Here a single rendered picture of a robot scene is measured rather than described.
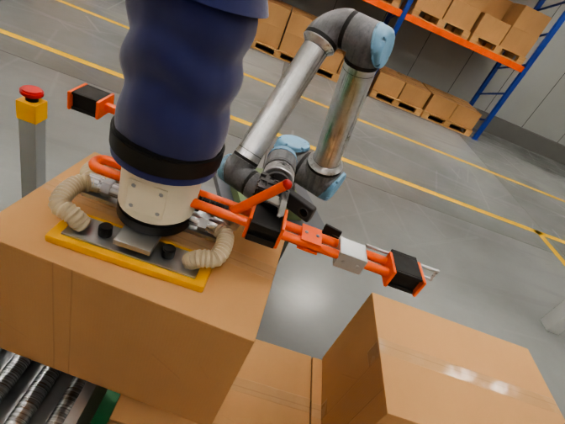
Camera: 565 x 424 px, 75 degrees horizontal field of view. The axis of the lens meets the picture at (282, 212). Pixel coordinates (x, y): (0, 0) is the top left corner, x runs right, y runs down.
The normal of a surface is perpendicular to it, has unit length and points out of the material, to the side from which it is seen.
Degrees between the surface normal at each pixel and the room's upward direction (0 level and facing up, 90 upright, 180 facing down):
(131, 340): 90
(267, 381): 0
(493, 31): 90
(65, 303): 90
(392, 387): 0
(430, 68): 90
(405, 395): 0
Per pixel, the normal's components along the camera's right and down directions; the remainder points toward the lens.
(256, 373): 0.35, -0.76
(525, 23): -0.03, 0.58
